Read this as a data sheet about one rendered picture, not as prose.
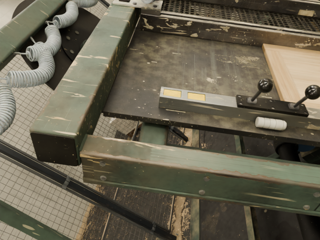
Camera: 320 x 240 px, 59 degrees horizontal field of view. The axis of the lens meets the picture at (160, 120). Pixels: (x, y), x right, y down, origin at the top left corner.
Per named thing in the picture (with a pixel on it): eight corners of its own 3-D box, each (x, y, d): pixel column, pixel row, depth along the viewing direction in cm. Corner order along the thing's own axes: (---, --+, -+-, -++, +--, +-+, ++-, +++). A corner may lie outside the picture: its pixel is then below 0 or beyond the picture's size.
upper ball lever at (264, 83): (256, 109, 81) (275, 90, 68) (243, 107, 81) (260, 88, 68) (256, 97, 82) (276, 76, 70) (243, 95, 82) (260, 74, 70)
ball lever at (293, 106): (297, 115, 81) (325, 97, 68) (284, 113, 81) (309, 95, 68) (297, 103, 82) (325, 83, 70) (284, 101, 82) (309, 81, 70)
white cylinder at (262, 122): (255, 129, 80) (284, 133, 79) (259, 121, 78) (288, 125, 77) (254, 122, 82) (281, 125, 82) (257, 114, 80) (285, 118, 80)
